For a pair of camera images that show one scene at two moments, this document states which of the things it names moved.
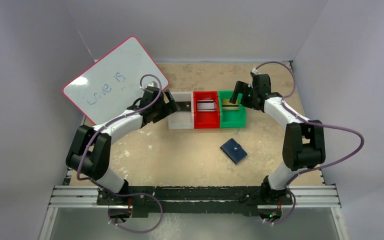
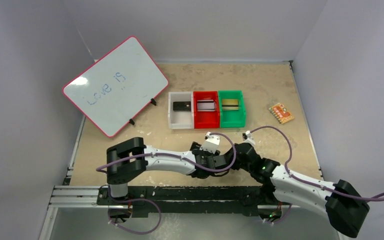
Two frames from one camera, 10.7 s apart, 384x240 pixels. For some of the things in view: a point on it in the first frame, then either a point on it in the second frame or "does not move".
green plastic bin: x=231 y=119 does not move
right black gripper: x=245 y=96 -> x=242 y=153
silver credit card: x=206 y=105 does not move
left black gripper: x=169 y=107 -> x=196 y=145
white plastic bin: x=182 y=119 does not move
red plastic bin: x=206 y=119 does not move
